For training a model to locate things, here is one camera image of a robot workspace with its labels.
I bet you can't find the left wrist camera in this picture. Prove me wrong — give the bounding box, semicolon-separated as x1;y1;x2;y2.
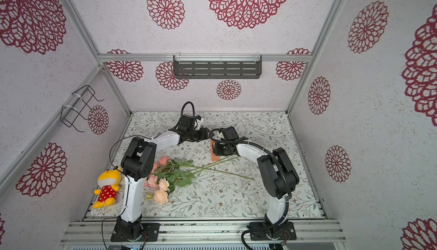
192;115;204;130

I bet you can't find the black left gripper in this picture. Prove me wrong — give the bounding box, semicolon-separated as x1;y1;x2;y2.
188;127;216;144

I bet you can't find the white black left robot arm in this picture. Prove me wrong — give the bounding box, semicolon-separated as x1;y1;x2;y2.
120;115;208;223

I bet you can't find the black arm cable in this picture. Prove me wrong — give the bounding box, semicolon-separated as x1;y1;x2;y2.
209;128;294;250
101;101;196;250

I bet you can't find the black wire wall basket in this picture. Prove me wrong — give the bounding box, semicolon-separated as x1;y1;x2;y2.
59;85;104;133

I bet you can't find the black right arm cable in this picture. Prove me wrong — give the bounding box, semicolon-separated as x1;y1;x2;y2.
209;128;294;250

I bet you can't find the cream artificial rose stem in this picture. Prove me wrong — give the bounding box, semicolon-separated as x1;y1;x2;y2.
152;159;236;206

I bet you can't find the yellow plush toy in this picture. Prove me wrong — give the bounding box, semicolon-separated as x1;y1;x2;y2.
92;167;122;209

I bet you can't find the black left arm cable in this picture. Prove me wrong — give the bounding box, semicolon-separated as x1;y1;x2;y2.
101;101;196;250

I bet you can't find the dark grey wall shelf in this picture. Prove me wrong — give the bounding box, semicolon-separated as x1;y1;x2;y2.
173;55;262;79

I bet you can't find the pink artificial rose stem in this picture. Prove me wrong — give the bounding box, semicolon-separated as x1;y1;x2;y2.
143;156;240;190

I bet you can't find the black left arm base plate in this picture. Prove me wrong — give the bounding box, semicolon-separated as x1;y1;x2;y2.
110;223;160;242

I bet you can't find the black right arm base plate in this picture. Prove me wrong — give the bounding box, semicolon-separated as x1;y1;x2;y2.
247;220;297;241

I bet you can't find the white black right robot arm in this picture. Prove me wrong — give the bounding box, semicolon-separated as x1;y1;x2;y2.
209;127;299;226

